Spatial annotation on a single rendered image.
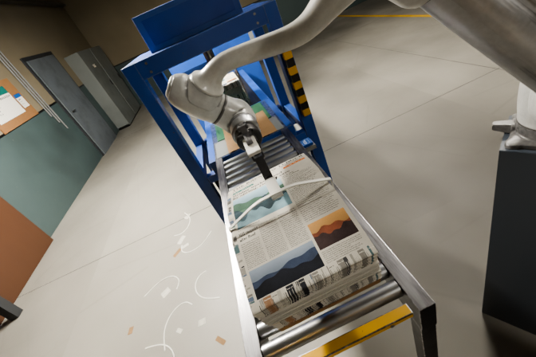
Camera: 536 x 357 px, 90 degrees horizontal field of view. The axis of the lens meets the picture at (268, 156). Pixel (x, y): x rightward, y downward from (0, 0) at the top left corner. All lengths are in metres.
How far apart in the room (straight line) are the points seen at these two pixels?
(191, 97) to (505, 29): 0.68
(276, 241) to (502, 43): 0.57
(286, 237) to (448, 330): 1.27
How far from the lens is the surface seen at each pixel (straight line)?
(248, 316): 1.03
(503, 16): 0.62
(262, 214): 0.69
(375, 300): 0.94
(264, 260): 0.64
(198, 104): 0.80
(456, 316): 1.81
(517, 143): 1.06
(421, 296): 0.94
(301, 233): 0.63
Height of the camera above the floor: 1.64
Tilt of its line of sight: 31 degrees down
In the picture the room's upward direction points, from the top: 24 degrees counter-clockwise
